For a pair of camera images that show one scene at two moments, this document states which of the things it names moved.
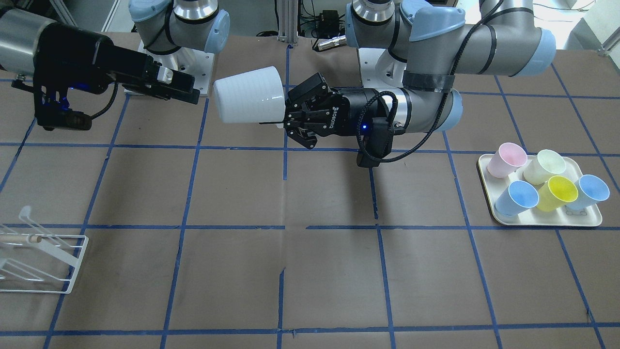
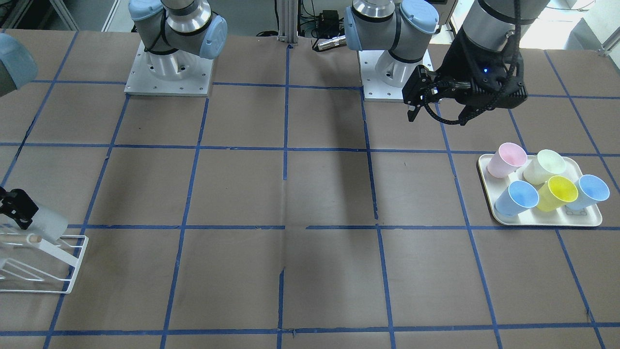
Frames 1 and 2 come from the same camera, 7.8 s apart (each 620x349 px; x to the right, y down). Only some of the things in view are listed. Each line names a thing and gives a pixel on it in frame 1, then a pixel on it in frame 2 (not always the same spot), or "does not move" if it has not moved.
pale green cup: [548, 163] does not move
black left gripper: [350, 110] -> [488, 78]
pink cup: [506, 160] does not move
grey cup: [255, 96] -> [48, 223]
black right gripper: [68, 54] -> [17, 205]
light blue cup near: [591, 189] does not move
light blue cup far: [517, 198] does not move
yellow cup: [554, 194] does not move
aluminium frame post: [287, 21] does not move
